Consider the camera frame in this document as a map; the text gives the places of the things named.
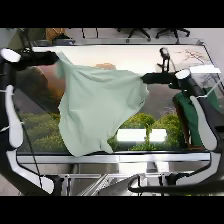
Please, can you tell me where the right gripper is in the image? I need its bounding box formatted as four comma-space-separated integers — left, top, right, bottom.
140, 72, 177, 85

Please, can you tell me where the black office chair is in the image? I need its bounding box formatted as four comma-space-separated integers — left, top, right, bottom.
154, 27, 191, 40
116, 27, 152, 43

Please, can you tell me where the black cable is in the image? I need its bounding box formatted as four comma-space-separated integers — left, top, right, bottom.
13, 103, 44, 189

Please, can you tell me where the silver frame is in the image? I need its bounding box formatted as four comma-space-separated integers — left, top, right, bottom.
14, 37, 214, 197

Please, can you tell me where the pale green T-shirt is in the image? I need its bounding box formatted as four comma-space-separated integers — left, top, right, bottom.
54, 50, 150, 158

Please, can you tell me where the dark green garment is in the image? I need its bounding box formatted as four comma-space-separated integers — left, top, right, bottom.
172, 87, 222, 148

